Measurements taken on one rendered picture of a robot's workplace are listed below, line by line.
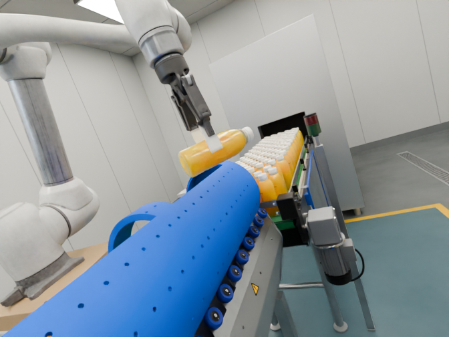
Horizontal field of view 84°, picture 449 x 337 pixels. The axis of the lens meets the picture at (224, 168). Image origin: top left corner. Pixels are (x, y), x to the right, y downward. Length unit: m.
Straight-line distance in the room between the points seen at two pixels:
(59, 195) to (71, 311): 0.73
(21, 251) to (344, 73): 4.95
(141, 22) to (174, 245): 0.46
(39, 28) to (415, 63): 5.17
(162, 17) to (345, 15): 4.79
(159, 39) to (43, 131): 0.62
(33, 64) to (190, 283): 0.87
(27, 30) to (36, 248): 0.62
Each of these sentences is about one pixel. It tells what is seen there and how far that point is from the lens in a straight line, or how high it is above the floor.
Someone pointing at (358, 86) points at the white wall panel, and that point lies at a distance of 5.19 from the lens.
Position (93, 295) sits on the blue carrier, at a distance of 0.42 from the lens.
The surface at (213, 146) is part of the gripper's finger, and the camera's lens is 0.57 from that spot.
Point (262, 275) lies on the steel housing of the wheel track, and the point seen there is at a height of 0.87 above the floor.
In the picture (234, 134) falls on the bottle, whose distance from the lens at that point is 0.61.
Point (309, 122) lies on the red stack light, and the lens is 1.28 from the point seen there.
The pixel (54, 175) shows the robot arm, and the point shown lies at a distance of 1.11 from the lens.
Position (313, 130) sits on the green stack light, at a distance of 1.28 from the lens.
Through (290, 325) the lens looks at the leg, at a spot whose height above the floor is 0.50.
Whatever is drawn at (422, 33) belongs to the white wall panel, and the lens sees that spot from 5.48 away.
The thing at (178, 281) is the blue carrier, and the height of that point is 1.13.
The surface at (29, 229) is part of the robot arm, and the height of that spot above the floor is 1.25.
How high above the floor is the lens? 1.35
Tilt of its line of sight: 10 degrees down
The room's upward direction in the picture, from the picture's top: 20 degrees counter-clockwise
